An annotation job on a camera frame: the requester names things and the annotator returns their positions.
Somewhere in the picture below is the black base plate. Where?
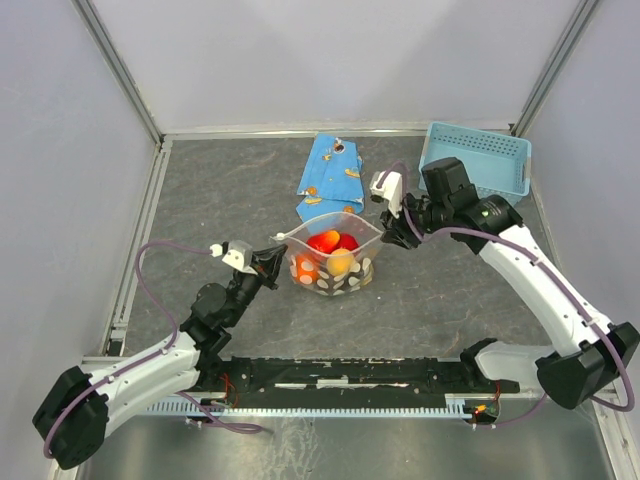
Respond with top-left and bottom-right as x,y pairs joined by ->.
192,357 -> 520,410

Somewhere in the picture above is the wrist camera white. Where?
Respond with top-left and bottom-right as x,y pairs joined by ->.
369,171 -> 404,219
209,240 -> 257,275

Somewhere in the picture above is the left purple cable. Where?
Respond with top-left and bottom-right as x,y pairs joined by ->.
42,240 -> 216,460

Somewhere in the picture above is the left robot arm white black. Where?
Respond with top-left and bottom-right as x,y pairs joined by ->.
32,240 -> 287,470

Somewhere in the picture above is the blue patterned cloth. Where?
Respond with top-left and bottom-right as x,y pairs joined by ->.
296,133 -> 365,222

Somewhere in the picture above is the red bell pepper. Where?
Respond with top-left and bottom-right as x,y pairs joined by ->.
306,230 -> 341,254

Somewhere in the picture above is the light blue cable duct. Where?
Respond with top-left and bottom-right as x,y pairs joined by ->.
143,395 -> 472,420

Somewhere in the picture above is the light blue plastic basket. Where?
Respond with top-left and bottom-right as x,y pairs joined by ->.
419,122 -> 532,205

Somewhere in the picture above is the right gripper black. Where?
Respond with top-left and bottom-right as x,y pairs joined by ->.
379,190 -> 451,251

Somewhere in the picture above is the orange fruit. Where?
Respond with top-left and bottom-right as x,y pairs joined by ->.
294,255 -> 319,285

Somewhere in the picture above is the clear zip top bag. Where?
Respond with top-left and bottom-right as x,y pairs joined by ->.
273,212 -> 382,297

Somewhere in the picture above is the red apple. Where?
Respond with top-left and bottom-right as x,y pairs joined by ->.
335,233 -> 359,251

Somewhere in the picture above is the small yellow fruit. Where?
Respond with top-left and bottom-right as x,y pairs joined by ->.
326,249 -> 354,276

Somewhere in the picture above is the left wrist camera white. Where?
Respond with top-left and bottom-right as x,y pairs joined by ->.
209,240 -> 257,275

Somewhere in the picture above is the purple cable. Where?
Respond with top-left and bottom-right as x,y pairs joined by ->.
374,160 -> 637,429
42,240 -> 216,460

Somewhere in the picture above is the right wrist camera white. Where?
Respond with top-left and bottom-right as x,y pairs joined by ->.
369,171 -> 404,219

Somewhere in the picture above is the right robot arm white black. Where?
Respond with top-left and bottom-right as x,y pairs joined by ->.
370,157 -> 639,412

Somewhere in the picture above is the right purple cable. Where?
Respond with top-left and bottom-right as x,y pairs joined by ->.
374,160 -> 637,429

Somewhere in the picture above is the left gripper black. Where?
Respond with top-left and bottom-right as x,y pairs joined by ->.
225,243 -> 287,326

